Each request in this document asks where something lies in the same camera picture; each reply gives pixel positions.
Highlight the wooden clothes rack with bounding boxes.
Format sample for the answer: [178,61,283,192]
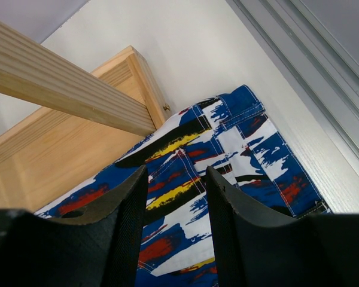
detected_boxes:
[0,22,171,211]

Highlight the right aluminium side rail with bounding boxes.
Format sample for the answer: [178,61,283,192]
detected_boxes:
[228,1,359,174]

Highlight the blue white patterned trousers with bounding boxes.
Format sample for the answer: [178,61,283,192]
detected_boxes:
[37,85,330,286]

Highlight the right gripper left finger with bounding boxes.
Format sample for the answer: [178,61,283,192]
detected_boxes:
[0,166,148,286]

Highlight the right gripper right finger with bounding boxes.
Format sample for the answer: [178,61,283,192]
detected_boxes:
[206,167,359,286]

